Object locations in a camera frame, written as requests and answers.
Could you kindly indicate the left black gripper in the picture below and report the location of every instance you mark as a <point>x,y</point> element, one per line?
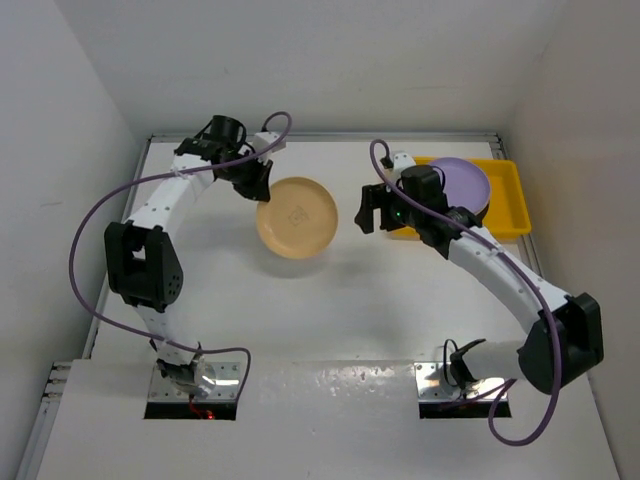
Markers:
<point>258,188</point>

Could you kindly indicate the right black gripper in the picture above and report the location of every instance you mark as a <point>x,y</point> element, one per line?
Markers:
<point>375,197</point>

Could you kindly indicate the yellow plate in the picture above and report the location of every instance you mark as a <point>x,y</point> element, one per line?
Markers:
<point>299,221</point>

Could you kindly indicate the purple plastic plate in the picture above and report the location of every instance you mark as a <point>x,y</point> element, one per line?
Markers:
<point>465,184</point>

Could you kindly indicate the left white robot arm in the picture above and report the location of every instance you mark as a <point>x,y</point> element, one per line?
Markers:
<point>142,264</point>

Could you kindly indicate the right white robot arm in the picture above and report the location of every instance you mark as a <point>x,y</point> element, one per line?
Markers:
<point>563,332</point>

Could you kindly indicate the yellow plastic bin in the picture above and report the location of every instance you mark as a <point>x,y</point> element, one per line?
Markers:
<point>506,216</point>

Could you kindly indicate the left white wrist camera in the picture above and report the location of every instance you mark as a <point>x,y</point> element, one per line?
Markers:
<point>267,143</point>

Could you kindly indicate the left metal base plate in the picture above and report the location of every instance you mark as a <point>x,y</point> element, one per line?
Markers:
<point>225,381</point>

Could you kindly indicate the metal base plate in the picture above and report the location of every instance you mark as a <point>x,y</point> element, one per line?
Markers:
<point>225,381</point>
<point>432,388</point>

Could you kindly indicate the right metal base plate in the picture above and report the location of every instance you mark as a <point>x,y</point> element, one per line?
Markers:
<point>432,388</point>

